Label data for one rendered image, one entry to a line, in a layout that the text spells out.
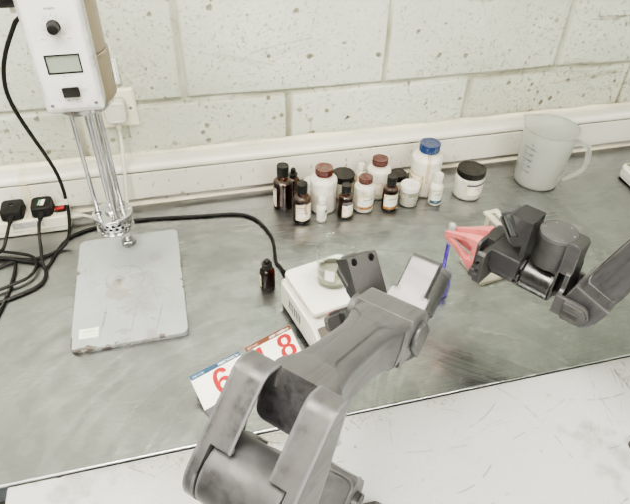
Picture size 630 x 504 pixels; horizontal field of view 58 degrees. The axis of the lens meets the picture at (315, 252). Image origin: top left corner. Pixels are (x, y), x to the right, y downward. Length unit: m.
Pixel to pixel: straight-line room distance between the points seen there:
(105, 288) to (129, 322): 0.11
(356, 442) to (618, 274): 0.45
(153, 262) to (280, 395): 0.75
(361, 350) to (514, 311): 0.66
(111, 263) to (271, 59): 0.54
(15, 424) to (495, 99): 1.24
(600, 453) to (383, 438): 0.33
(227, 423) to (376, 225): 0.88
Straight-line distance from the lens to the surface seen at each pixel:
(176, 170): 1.31
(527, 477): 0.93
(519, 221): 0.93
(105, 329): 1.07
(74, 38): 0.83
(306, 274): 1.01
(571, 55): 1.58
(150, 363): 1.01
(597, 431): 1.02
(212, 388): 0.94
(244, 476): 0.45
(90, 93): 0.85
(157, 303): 1.09
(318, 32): 1.27
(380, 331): 0.55
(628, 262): 0.89
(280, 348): 0.97
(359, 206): 1.29
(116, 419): 0.96
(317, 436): 0.42
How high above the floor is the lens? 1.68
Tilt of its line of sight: 41 degrees down
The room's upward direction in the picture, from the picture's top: 2 degrees clockwise
